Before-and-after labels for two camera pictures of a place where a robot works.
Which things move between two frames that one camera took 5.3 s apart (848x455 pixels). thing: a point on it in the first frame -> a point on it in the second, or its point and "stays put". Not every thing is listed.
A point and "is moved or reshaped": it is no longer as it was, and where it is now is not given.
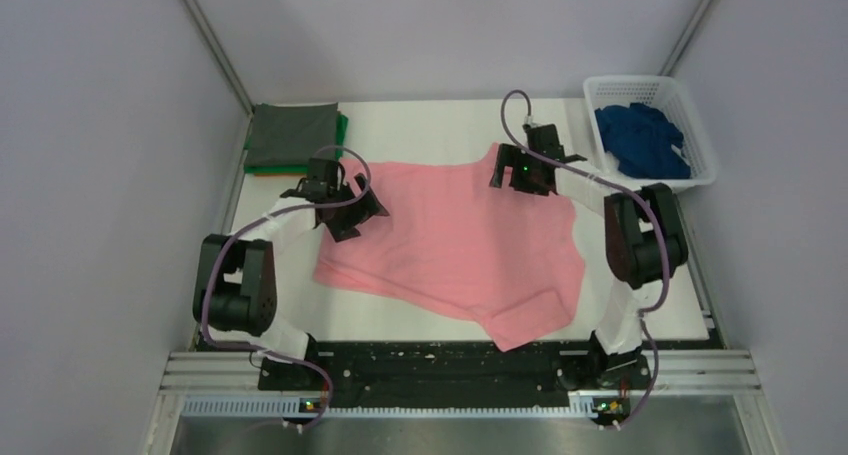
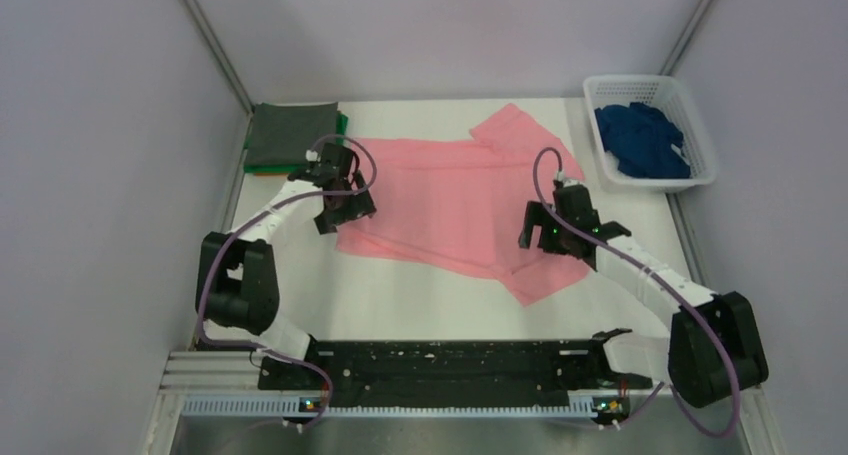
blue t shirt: (642, 141) stays put
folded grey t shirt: (283, 134) stays put
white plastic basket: (649, 133) stays put
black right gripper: (507, 157) -> (536, 215)
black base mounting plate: (306, 377) stays put
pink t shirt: (464, 237) is moved or reshaped
